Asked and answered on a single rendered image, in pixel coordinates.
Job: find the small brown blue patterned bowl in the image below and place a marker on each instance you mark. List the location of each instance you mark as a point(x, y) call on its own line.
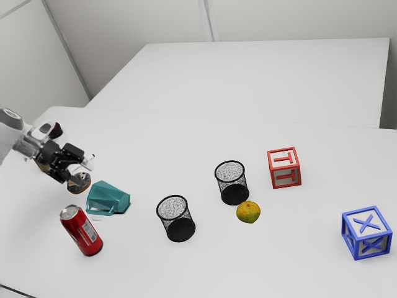
point(84, 185)

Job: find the teal faceted mug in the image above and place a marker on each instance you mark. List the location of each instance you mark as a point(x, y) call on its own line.
point(104, 195)

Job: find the blue letter block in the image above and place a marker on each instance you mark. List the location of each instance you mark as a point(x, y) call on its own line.
point(367, 232)

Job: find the dark maroon round object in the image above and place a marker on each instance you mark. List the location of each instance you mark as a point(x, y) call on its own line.
point(57, 132)

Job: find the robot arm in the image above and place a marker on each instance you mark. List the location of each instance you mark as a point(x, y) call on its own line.
point(9, 136)

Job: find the black mesh pen holder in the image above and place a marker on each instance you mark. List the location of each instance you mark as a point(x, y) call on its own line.
point(232, 181)
point(176, 217)

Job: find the red letter block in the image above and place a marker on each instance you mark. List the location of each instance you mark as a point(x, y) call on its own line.
point(283, 169)

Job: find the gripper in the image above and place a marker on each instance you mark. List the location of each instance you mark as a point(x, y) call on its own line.
point(52, 156)

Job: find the orange green citrus fruit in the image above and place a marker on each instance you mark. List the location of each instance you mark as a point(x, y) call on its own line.
point(248, 211)

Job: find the red soda can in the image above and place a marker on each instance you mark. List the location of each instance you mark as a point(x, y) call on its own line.
point(81, 231)

